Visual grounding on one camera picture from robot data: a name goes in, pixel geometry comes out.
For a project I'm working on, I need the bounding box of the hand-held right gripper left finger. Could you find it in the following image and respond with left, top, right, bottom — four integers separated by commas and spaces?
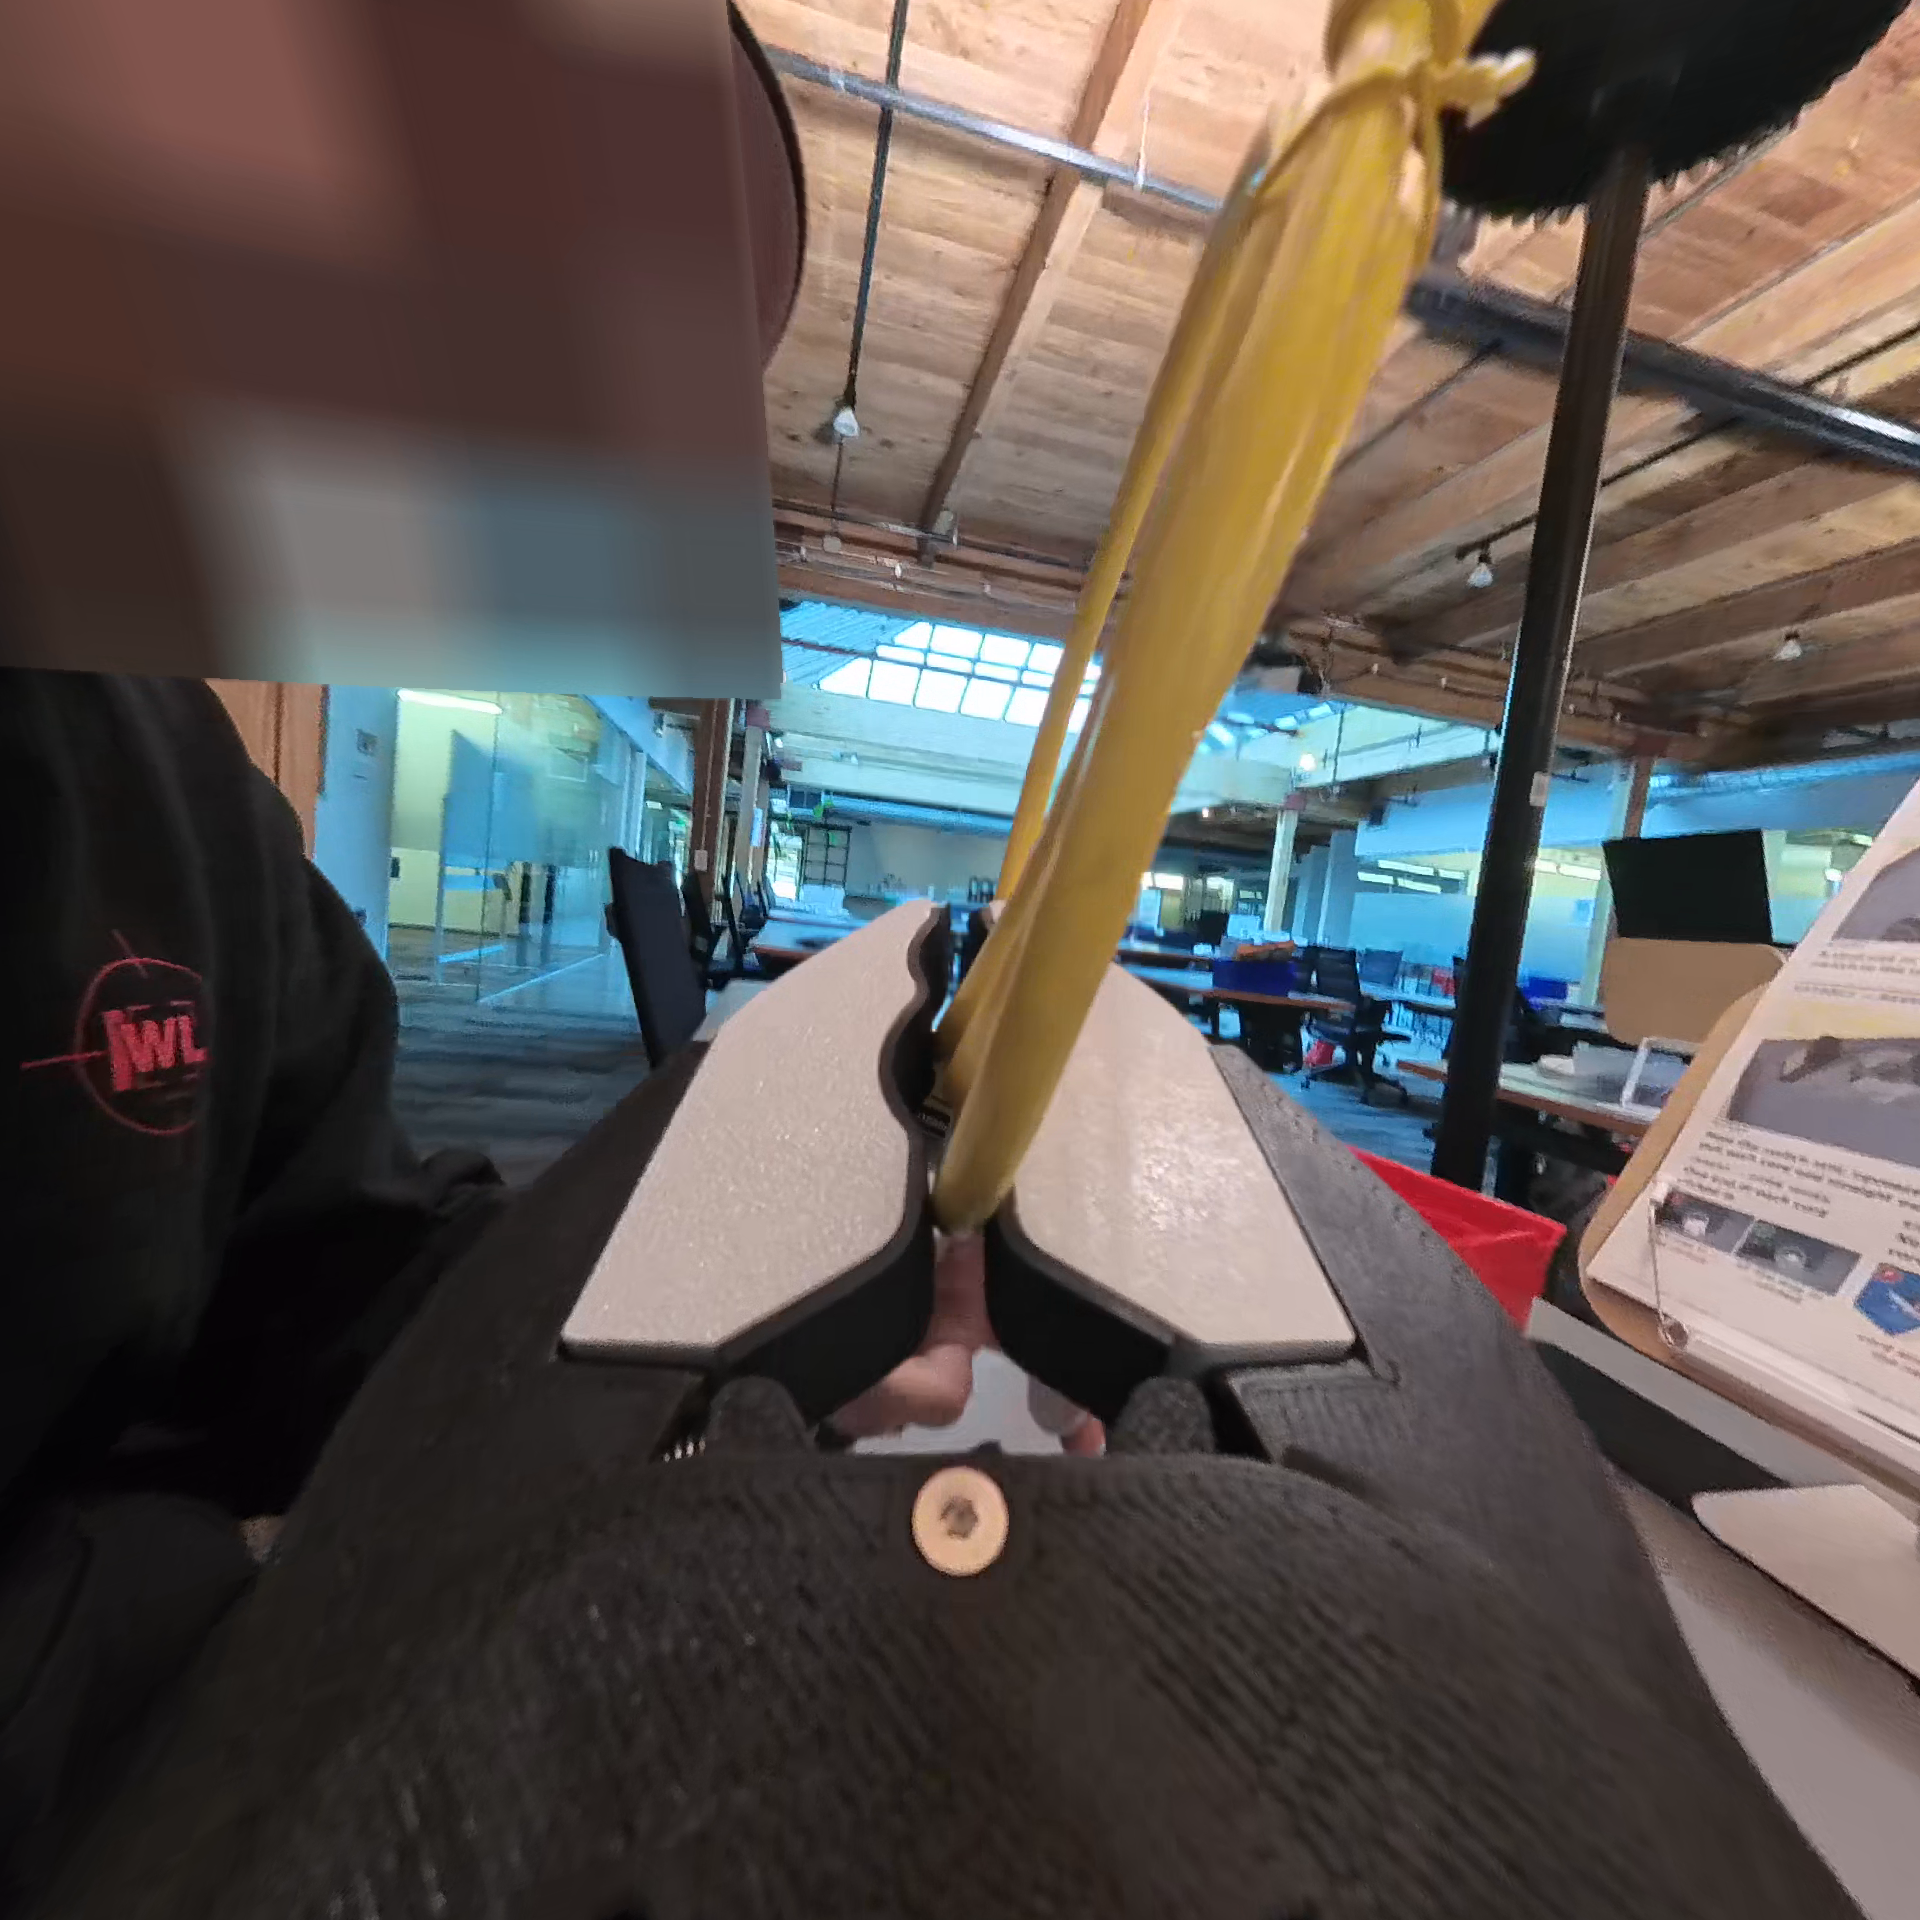
559, 896, 955, 1424

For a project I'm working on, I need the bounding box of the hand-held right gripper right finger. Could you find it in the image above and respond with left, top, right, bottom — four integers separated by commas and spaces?
983, 901, 1361, 1424

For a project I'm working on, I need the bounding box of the yellow ethernet cable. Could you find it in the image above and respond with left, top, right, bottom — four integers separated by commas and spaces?
928, 0, 1539, 1240

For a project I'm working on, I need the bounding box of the person's left hand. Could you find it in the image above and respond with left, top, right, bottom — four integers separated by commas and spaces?
830, 1232, 1114, 1462

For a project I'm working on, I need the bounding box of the black office chair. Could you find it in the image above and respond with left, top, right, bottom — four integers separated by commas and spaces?
607, 848, 711, 1071

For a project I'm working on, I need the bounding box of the red plastic bin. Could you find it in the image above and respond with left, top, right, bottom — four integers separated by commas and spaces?
1351, 1147, 1569, 1333

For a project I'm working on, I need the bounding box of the brown cardboard box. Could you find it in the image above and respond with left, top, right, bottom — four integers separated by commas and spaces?
1595, 938, 1791, 1051

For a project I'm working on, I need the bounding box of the black monitor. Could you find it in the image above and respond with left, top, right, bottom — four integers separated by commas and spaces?
1600, 829, 1781, 946

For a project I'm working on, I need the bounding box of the instruction poster board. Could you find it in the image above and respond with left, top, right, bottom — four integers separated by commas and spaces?
1583, 781, 1920, 1503

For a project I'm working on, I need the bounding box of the black stand pole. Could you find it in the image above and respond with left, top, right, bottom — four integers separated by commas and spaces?
1429, 151, 1655, 1192

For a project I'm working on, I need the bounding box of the white stand base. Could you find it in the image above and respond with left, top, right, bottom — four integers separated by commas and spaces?
1691, 1481, 1920, 1681

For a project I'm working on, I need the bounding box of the black round knob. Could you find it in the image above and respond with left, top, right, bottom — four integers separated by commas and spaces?
1424, 0, 1911, 222

